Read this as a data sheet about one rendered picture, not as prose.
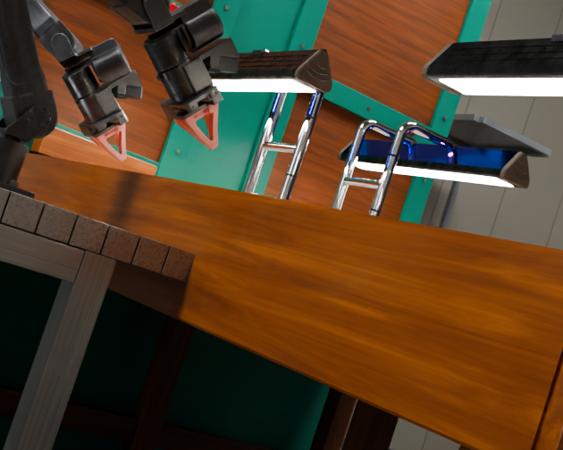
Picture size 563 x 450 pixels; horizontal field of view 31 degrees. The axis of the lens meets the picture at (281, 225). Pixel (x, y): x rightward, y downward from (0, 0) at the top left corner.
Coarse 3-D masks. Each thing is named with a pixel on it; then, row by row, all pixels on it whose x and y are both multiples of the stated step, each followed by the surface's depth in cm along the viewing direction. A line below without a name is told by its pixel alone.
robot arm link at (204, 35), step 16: (144, 0) 157; (160, 0) 158; (192, 0) 166; (208, 0) 165; (160, 16) 158; (176, 16) 161; (192, 16) 163; (208, 16) 164; (144, 32) 162; (192, 32) 163; (208, 32) 164; (192, 48) 165
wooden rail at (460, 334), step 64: (64, 192) 182; (128, 192) 160; (192, 192) 143; (256, 256) 124; (320, 256) 114; (384, 256) 105; (448, 256) 97; (512, 256) 90; (192, 320) 132; (256, 320) 120; (320, 320) 110; (384, 320) 102; (448, 320) 94; (512, 320) 88; (384, 384) 99; (448, 384) 92; (512, 384) 86; (512, 448) 84
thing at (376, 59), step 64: (64, 0) 244; (256, 0) 271; (320, 0) 280; (384, 0) 293; (448, 0) 305; (384, 64) 295; (64, 128) 246; (128, 128) 256; (256, 128) 275; (320, 128) 286; (448, 128) 309; (256, 192) 276; (320, 192) 289
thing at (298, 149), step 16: (320, 96) 216; (272, 112) 229; (272, 128) 229; (304, 128) 216; (272, 144) 225; (288, 144) 220; (304, 144) 216; (256, 160) 228; (256, 176) 228; (288, 176) 215; (288, 192) 215
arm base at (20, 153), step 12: (0, 144) 149; (12, 144) 149; (24, 144) 153; (0, 156) 149; (12, 156) 149; (24, 156) 152; (0, 168) 149; (12, 168) 150; (0, 180) 149; (12, 180) 150; (24, 192) 144
